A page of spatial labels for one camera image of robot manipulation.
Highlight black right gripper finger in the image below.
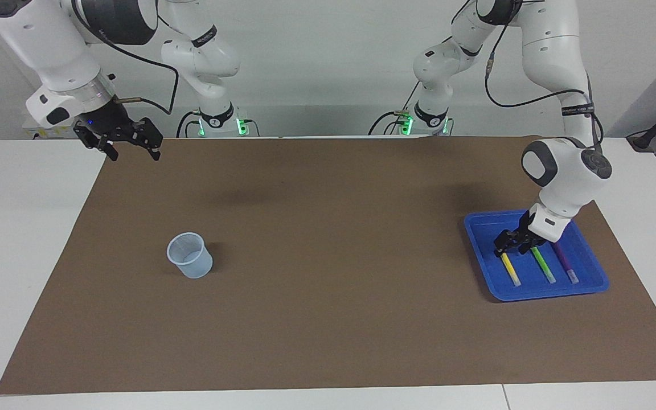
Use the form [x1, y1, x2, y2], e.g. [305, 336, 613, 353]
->
[73, 126, 119, 162]
[129, 118, 164, 162]

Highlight green pen white caps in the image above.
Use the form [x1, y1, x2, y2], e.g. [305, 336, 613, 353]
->
[531, 247, 557, 284]

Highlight yellow pen white caps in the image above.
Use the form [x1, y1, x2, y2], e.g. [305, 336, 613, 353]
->
[501, 252, 522, 287]

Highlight purple pen white caps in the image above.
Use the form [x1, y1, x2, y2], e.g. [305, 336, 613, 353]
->
[552, 241, 580, 284]

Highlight blue plastic tray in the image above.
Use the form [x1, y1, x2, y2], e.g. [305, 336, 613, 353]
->
[464, 207, 610, 301]

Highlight clear plastic cup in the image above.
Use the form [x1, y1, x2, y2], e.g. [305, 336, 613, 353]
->
[167, 232, 214, 279]

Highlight brown table mat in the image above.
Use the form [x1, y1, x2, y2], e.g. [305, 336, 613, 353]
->
[0, 136, 656, 395]

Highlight black base cable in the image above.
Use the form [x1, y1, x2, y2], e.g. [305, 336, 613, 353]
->
[176, 110, 261, 138]

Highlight white wall socket boxes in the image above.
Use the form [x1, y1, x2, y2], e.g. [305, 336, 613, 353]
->
[20, 111, 78, 139]

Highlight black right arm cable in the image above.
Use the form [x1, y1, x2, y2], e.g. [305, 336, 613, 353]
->
[69, 0, 180, 116]

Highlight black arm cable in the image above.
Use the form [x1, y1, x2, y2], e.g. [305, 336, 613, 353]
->
[450, 0, 605, 147]
[69, 0, 180, 116]

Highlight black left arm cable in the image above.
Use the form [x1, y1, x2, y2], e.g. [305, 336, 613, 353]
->
[450, 0, 605, 147]

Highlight black base cables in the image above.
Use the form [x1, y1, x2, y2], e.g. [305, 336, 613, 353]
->
[368, 80, 421, 136]

